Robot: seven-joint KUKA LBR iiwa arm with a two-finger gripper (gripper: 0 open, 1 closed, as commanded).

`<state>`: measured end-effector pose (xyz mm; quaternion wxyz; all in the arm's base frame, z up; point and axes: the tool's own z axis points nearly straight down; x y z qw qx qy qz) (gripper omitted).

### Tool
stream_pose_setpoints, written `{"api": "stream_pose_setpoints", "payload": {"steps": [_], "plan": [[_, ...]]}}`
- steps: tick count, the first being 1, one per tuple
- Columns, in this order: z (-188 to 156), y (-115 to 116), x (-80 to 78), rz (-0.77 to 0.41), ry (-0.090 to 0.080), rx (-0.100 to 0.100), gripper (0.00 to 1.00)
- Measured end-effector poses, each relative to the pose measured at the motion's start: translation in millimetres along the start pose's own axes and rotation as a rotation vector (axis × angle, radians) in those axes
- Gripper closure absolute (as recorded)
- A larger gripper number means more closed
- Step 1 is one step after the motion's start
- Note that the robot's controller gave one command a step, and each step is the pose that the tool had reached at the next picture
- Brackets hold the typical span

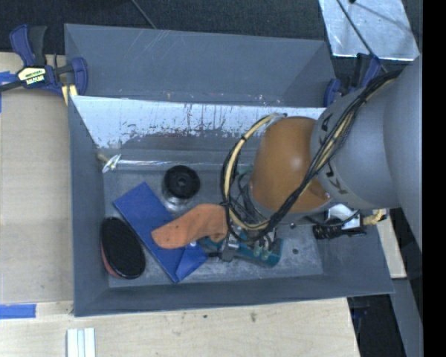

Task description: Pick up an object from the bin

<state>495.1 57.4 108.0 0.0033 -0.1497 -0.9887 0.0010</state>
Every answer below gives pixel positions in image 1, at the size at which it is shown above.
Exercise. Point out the teal plastic tool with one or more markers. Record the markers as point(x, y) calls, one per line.
point(247, 256)

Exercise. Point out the clear jar with black lid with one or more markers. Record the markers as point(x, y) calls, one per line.
point(181, 182)

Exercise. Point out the blue flat envelope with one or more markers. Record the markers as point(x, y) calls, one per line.
point(141, 208)

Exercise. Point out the black oval brush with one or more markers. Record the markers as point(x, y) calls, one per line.
point(123, 249)

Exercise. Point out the small clear plastic piece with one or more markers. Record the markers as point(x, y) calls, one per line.
point(111, 163)

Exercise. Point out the grey metal bin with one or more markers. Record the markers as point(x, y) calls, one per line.
point(208, 61)

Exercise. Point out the pale wood board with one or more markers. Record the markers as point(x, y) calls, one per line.
point(33, 199)

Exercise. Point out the black cylinder on white bracket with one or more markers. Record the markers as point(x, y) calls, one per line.
point(327, 231)

